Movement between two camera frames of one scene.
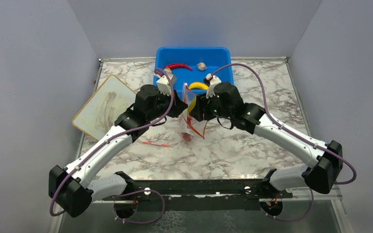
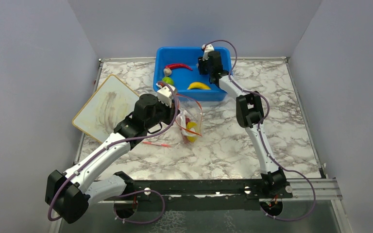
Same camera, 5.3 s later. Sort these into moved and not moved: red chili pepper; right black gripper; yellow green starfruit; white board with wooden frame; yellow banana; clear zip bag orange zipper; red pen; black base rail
Moved: clear zip bag orange zipper; yellow green starfruit; right black gripper
Not moved: yellow banana; white board with wooden frame; red pen; black base rail; red chili pepper
